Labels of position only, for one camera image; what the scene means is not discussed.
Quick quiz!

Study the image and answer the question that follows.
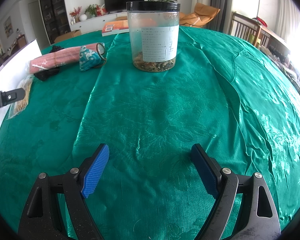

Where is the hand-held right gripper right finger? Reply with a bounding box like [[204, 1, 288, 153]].
[[191, 144, 282, 240]]

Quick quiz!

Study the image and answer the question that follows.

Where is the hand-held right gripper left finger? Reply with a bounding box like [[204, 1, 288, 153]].
[[17, 144, 110, 240]]

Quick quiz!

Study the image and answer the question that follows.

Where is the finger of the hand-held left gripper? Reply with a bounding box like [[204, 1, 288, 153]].
[[0, 88, 25, 110]]

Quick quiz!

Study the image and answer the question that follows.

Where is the bag of wooden cotton swabs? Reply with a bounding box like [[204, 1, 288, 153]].
[[7, 76, 34, 119]]

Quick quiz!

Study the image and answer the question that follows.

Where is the white board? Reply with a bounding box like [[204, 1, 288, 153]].
[[0, 39, 43, 153]]

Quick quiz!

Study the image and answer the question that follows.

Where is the black lace cloth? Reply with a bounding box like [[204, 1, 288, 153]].
[[35, 45, 65, 82]]

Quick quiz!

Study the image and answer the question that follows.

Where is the green damask tablecloth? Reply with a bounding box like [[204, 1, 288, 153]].
[[0, 26, 300, 240]]

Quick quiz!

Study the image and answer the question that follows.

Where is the pink striped packet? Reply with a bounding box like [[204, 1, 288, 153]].
[[30, 45, 87, 75]]

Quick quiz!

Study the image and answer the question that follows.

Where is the shiny green cloth sheet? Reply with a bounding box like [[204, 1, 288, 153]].
[[66, 26, 300, 240]]

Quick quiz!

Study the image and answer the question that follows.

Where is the cardboard box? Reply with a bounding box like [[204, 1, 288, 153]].
[[54, 29, 82, 43]]

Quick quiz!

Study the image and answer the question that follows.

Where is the blue patterned triangular pouch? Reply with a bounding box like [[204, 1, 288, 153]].
[[79, 42, 108, 72]]

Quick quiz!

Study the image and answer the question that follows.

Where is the dark glass display cabinet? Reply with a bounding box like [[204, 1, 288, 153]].
[[37, 0, 72, 44]]

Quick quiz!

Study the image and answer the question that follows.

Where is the red flower bouquet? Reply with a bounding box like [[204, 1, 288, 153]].
[[69, 7, 82, 23]]

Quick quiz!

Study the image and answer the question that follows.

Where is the white television cabinet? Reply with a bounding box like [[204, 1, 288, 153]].
[[70, 10, 130, 34]]

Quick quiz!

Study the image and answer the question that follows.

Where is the leafy potted plant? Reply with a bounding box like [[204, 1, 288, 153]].
[[84, 4, 99, 18]]

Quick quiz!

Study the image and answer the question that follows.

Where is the orange book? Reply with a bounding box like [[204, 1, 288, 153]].
[[102, 20, 130, 37]]

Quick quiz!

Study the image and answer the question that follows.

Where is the clear jar with black lid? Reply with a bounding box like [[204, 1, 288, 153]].
[[126, 1, 181, 72]]

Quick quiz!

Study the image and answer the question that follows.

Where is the black television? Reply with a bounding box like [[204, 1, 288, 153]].
[[104, 0, 145, 12]]

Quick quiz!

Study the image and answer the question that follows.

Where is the dark wooden chair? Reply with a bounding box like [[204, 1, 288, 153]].
[[231, 12, 262, 44]]

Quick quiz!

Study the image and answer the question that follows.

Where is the orange lounge chair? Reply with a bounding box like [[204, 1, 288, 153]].
[[179, 2, 220, 29]]

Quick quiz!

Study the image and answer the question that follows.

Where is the white sheer curtain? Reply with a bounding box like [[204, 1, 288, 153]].
[[259, 0, 300, 40]]

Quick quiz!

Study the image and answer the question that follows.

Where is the framed wall picture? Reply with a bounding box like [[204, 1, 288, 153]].
[[4, 16, 14, 38]]

